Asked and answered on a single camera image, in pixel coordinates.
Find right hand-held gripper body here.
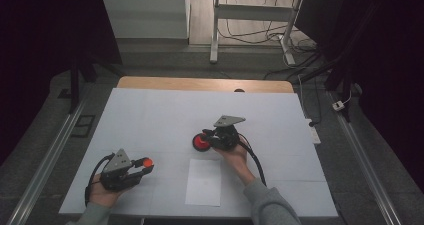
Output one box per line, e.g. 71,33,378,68
209,114,247,152

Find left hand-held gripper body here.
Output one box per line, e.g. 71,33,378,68
99,148,142,192

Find round red ink pad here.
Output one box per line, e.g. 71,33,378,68
192,133,212,153

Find person's left hand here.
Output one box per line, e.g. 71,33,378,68
88,173,135,209

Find person's right hand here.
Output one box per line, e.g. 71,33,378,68
213,138,250,187

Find small white paper sheet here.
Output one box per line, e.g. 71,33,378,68
184,158,222,207

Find large white table cover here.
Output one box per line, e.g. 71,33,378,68
58,87,340,219

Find white power strip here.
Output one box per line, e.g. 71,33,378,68
305,118,322,145

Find black metal stand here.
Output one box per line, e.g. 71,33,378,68
67,53,98,115
323,59,356,123

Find white cabinet panel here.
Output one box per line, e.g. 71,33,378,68
99,0,191,40

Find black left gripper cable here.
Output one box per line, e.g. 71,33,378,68
84,152,116,208

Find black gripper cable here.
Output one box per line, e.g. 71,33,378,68
84,152,116,208
237,133,268,188

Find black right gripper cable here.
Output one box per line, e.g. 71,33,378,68
237,133,268,188

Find aluminium floor rail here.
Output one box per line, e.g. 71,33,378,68
6,94,89,225
327,90,405,225

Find black floor cables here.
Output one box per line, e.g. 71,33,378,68
218,0,319,54

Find white desk frame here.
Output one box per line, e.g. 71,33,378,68
209,0,305,66

